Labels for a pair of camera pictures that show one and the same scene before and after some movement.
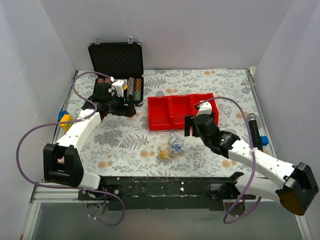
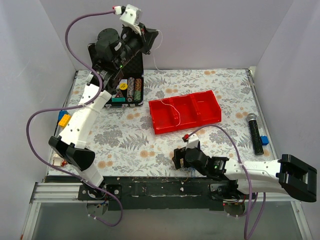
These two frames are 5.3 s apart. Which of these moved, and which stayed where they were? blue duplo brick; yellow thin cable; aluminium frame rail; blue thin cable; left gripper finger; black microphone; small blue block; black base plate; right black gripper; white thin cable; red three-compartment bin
Moved: blue thin cable; left gripper finger; yellow thin cable; right black gripper; white thin cable
Stayed: red three-compartment bin; black base plate; aluminium frame rail; small blue block; black microphone; blue duplo brick
